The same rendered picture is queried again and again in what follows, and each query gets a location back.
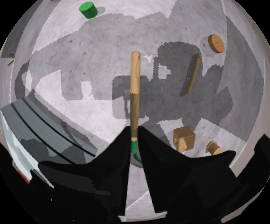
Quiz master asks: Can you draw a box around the brown wooden block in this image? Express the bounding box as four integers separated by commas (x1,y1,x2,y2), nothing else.
172,127,196,152

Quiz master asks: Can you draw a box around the green cylinder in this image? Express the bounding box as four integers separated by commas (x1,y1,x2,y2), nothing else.
79,2,98,19

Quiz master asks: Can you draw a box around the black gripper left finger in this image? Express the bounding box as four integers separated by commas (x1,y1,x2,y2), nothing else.
38,125,131,216

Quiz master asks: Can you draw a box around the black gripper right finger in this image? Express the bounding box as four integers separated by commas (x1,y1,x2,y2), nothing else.
138,125,236,213

